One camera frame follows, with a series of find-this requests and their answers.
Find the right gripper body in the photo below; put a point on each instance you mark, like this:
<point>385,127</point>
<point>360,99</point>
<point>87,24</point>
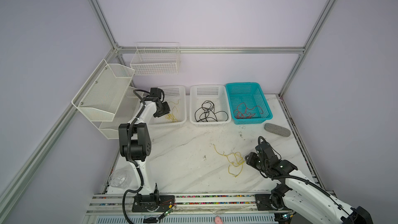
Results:
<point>254,160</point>

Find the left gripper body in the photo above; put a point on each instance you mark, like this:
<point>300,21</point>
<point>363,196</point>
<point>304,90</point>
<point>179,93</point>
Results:
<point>164,110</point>

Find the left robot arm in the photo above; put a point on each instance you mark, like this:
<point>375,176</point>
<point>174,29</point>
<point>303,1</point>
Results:
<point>135,147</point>

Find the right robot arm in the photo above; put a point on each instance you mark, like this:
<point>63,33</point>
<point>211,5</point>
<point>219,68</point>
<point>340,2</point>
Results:
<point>298,193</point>

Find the left white plastic basket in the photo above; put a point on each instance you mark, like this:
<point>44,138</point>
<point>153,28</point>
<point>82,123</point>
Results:
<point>176,98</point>

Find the white plastic basket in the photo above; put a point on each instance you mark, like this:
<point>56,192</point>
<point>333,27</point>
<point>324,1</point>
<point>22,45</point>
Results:
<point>209,106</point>
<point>176,98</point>

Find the middle white plastic basket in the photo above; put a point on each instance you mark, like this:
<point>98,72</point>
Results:
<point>209,106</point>

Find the white mesh two-tier shelf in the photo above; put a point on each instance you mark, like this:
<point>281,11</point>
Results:
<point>106,99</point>

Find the teal plastic basket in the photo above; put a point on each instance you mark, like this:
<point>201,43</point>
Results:
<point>248,104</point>

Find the pink object at front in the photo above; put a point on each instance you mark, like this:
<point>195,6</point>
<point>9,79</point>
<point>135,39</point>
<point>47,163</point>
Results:
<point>218,220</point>

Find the clear plastic cup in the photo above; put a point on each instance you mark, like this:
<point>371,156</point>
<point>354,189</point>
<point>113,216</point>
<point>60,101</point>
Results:
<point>120,179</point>

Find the white wire wall basket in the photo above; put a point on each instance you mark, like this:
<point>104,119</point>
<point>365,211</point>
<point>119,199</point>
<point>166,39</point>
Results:
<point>156,58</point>

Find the aluminium front rail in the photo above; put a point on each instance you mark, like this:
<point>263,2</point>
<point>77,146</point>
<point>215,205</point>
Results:
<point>210,203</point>

